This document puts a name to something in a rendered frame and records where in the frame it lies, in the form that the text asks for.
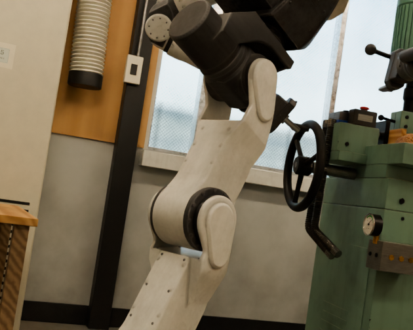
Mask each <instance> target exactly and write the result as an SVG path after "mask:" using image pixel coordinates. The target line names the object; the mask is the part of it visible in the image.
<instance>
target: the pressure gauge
mask: <svg viewBox="0 0 413 330"><path fill-rule="evenodd" d="M369 222H370V223H369ZM368 223H369V225H368ZM382 229H383V219H382V217H381V215H377V214H372V213H368V214H367V215H366V216H365V218H364V221H363V232H364V233H365V235H367V236H373V242H372V243H373V244H377V241H378V240H379V238H380V234H381V232H382Z"/></svg>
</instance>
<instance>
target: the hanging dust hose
mask: <svg viewBox="0 0 413 330"><path fill-rule="evenodd" d="M111 3H112V0H78V2H77V6H76V8H77V10H76V12H77V13H76V14H75V15H76V17H75V19H76V21H74V22H75V25H74V27H75V28H74V29H73V30H74V31H75V32H73V34H74V36H73V38H74V40H73V44H72V46H73V47H72V48H71V49H72V51H71V53H72V55H71V57H72V58H71V59H70V60H71V62H70V65H71V66H69V68H70V70H69V75H68V85H70V86H74V87H77V88H82V89H87V90H101V89H102V81H103V76H104V75H103V74H102V73H103V72H104V71H103V69H104V66H103V65H105V63H104V61H105V59H104V58H105V55H104V54H106V52H105V51H106V50H107V49H106V48H105V47H107V45H106V43H107V41H106V40H107V39H108V38H107V36H108V28H109V26H108V25H109V21H110V19H109V17H110V15H109V14H110V13H111V11H110V10H111V6H112V5H111Z"/></svg>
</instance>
